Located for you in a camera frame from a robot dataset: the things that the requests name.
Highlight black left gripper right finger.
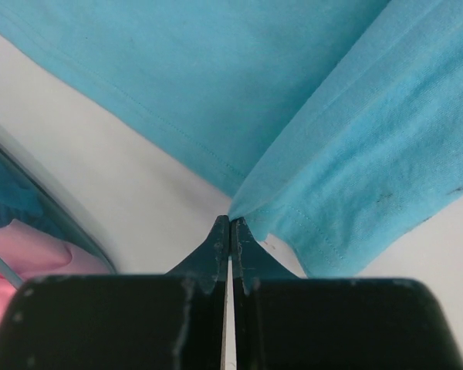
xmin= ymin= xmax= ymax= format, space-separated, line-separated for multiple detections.
xmin=231 ymin=219 xmax=463 ymax=369

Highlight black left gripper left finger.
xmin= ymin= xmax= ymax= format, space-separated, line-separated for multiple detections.
xmin=0 ymin=216 xmax=230 ymax=369

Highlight teal t-shirt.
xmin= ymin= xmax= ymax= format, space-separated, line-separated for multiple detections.
xmin=0 ymin=1 xmax=463 ymax=277

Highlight pink t-shirt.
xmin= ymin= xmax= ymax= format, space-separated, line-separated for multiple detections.
xmin=0 ymin=220 xmax=110 ymax=320

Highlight grey-blue plastic basket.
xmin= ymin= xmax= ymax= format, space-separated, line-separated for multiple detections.
xmin=0 ymin=144 xmax=117 ymax=274

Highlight blue t-shirt in basket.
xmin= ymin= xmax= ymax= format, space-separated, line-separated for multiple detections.
xmin=0 ymin=160 xmax=43 ymax=227

